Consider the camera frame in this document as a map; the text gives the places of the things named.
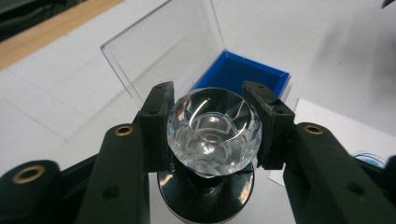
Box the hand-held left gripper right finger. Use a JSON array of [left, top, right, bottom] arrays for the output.
[[242, 80, 396, 224]]

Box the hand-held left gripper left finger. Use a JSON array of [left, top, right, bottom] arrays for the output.
[[74, 80, 176, 224]]

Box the black stamp with clear knob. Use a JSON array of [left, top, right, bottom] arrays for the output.
[[156, 87, 263, 224]]

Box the blue ink pad clear case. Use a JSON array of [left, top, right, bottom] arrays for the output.
[[99, 0, 292, 109]]

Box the small white paper sheet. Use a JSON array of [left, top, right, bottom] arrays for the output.
[[267, 97, 396, 189]]

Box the large white table cover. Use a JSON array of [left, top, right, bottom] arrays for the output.
[[0, 0, 396, 224]]

